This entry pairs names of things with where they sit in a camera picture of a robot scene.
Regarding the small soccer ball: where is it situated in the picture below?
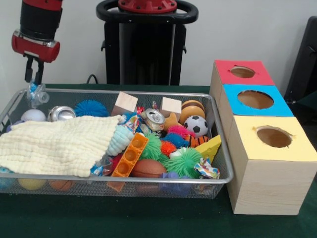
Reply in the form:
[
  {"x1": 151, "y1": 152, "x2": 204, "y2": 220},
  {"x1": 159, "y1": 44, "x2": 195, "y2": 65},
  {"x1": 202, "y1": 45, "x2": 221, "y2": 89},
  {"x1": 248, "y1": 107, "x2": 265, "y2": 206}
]
[{"x1": 183, "y1": 115, "x2": 209, "y2": 138}]

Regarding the crushed silver can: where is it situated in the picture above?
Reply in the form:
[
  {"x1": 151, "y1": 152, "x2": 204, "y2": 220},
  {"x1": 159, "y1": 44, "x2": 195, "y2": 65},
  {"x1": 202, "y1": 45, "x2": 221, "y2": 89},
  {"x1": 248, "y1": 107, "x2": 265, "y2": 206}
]
[{"x1": 144, "y1": 108, "x2": 167, "y2": 132}]

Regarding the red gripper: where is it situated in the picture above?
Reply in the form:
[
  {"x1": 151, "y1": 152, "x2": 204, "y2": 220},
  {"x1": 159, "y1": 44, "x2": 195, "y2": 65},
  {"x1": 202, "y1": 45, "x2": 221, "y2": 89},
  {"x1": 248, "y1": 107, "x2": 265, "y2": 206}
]
[{"x1": 11, "y1": 33, "x2": 61, "y2": 86}]

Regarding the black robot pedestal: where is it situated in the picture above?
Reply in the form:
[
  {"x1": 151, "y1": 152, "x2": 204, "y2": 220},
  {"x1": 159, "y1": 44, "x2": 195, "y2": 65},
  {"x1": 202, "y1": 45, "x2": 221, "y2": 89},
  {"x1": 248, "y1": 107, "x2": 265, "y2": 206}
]
[{"x1": 96, "y1": 0, "x2": 199, "y2": 86}]

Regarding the wooden box with three holes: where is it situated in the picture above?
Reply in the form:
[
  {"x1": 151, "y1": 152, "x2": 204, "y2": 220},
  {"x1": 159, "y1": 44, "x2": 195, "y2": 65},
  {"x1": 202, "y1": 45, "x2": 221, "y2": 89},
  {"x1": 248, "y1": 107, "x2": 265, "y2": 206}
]
[{"x1": 209, "y1": 59, "x2": 317, "y2": 215}]

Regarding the orange plastic block with holes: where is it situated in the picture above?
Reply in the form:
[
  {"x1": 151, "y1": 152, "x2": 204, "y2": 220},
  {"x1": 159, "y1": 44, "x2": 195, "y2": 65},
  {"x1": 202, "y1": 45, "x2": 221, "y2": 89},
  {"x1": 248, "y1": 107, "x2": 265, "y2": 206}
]
[{"x1": 111, "y1": 132, "x2": 150, "y2": 178}]

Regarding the dark green tablecloth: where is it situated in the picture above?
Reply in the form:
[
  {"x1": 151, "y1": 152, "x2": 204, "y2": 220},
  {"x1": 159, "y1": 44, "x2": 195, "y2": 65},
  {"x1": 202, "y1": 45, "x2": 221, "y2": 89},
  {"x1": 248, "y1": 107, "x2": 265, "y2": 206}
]
[{"x1": 0, "y1": 83, "x2": 317, "y2": 238}]

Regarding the shiny dented silver can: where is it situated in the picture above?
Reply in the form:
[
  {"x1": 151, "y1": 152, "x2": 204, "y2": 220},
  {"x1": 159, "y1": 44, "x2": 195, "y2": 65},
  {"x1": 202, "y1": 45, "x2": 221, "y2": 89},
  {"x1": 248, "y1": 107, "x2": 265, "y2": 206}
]
[{"x1": 47, "y1": 106, "x2": 77, "y2": 122}]

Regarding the cream waffle cloth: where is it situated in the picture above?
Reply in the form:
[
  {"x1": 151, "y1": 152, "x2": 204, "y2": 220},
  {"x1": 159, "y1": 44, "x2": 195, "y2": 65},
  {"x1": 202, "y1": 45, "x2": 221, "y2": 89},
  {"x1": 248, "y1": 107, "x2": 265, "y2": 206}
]
[{"x1": 0, "y1": 115, "x2": 127, "y2": 178}]

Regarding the toy hamburger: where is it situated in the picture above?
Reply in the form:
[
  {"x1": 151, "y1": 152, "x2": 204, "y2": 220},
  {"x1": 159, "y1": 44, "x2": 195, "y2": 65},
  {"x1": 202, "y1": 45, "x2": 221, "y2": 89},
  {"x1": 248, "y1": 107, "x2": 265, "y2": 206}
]
[{"x1": 178, "y1": 100, "x2": 206, "y2": 125}]

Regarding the green spiky ball with eyes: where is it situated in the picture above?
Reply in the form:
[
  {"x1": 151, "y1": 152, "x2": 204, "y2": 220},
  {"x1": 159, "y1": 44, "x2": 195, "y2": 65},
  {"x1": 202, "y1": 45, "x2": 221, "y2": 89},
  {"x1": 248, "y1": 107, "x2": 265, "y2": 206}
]
[{"x1": 163, "y1": 147, "x2": 204, "y2": 179}]

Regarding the small wooden block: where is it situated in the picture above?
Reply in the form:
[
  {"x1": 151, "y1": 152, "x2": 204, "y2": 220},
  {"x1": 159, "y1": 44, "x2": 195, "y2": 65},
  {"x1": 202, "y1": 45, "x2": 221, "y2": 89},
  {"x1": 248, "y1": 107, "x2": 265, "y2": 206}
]
[{"x1": 159, "y1": 97, "x2": 183, "y2": 119}]

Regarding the large wooden block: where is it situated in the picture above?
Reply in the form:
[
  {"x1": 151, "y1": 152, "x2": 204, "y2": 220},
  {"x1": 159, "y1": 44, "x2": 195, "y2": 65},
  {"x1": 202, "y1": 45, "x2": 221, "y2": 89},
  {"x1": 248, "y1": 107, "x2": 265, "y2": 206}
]
[{"x1": 110, "y1": 91, "x2": 139, "y2": 118}]

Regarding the silver mesh bin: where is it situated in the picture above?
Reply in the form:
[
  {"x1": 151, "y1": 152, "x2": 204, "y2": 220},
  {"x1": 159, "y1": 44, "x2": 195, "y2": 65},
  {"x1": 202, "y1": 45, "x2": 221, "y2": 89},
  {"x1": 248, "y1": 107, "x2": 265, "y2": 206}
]
[{"x1": 0, "y1": 88, "x2": 235, "y2": 199}]

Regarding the white baseball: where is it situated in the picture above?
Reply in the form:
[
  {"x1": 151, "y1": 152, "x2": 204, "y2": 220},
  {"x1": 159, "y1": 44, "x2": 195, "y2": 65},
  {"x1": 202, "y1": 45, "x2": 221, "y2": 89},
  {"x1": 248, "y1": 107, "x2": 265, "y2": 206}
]
[{"x1": 21, "y1": 109, "x2": 47, "y2": 122}]

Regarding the black monitor on stand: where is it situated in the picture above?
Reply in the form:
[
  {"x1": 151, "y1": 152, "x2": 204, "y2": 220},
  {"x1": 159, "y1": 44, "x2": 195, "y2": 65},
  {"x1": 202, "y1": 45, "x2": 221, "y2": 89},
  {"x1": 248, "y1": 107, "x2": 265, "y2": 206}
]
[{"x1": 284, "y1": 16, "x2": 317, "y2": 105}]

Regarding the blue spiky ball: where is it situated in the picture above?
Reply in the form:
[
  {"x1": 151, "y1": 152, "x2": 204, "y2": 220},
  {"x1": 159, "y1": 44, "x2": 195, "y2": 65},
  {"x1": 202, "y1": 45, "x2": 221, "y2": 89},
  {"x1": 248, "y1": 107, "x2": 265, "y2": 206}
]
[{"x1": 74, "y1": 100, "x2": 109, "y2": 117}]

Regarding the clear plastic bottle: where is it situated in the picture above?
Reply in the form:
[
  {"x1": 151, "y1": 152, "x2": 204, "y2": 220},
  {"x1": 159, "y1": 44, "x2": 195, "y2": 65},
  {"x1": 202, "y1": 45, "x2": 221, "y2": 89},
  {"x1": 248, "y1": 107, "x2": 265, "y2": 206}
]
[{"x1": 26, "y1": 79, "x2": 50, "y2": 109}]

